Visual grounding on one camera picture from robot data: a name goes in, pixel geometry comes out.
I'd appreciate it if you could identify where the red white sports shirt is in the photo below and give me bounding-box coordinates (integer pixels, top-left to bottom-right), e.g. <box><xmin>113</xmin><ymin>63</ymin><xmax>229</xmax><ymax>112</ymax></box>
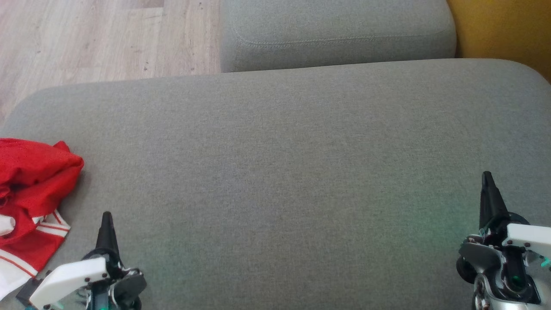
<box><xmin>0</xmin><ymin>137</ymin><xmax>85</xmax><ymax>301</ymax></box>

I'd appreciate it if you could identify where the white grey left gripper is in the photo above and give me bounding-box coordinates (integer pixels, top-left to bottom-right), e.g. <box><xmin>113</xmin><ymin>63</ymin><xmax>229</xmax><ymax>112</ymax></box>
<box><xmin>16</xmin><ymin>211</ymin><xmax>147</xmax><ymax>310</ymax></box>

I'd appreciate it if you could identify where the large grey sofa seat cushion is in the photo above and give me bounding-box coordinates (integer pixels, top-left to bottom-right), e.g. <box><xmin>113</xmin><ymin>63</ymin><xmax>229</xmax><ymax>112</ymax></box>
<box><xmin>0</xmin><ymin>58</ymin><xmax>551</xmax><ymax>310</ymax></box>

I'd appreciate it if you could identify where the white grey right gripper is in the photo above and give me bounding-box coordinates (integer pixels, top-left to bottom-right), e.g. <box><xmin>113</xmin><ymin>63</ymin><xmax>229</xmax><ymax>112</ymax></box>
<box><xmin>456</xmin><ymin>171</ymin><xmax>551</xmax><ymax>285</ymax></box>

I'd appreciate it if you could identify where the small grey sofa cushion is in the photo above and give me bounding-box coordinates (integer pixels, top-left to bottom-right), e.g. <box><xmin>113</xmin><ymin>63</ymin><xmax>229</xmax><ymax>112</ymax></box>
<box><xmin>220</xmin><ymin>0</ymin><xmax>457</xmax><ymax>73</ymax></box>

